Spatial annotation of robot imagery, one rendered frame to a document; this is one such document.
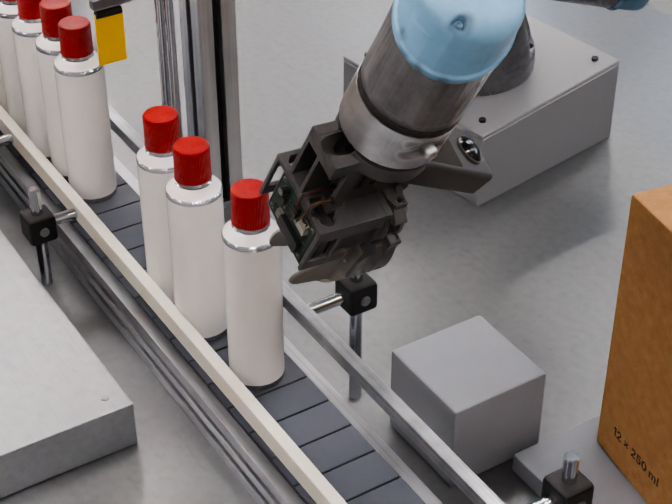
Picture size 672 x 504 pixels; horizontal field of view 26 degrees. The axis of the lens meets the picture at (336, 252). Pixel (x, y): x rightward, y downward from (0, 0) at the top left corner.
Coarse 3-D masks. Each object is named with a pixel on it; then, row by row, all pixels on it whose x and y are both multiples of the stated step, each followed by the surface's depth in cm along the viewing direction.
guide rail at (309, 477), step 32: (0, 128) 166; (32, 160) 159; (64, 192) 153; (96, 224) 148; (128, 256) 144; (192, 352) 134; (224, 384) 129; (256, 416) 125; (288, 448) 122; (320, 480) 119
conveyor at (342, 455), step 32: (128, 192) 159; (128, 224) 154; (128, 288) 145; (160, 320) 141; (224, 352) 137; (288, 384) 134; (288, 416) 130; (320, 416) 130; (320, 448) 127; (352, 448) 127; (288, 480) 124; (352, 480) 123; (384, 480) 123
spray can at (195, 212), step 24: (192, 144) 128; (192, 168) 128; (168, 192) 130; (192, 192) 129; (216, 192) 130; (168, 216) 132; (192, 216) 130; (216, 216) 131; (192, 240) 131; (216, 240) 132; (192, 264) 133; (216, 264) 134; (192, 288) 135; (216, 288) 135; (192, 312) 136; (216, 312) 137; (216, 336) 138
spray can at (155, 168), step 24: (144, 120) 132; (168, 120) 132; (144, 144) 134; (168, 144) 133; (144, 168) 134; (168, 168) 133; (144, 192) 136; (144, 216) 138; (144, 240) 140; (168, 240) 138; (168, 264) 140; (168, 288) 141
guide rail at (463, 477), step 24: (120, 120) 156; (288, 288) 132; (312, 312) 129; (312, 336) 128; (336, 336) 126; (336, 360) 125; (360, 360) 124; (360, 384) 123; (384, 384) 121; (384, 408) 120; (408, 408) 119; (408, 432) 118; (432, 432) 116; (432, 456) 115; (456, 456) 114; (456, 480) 113; (480, 480) 112
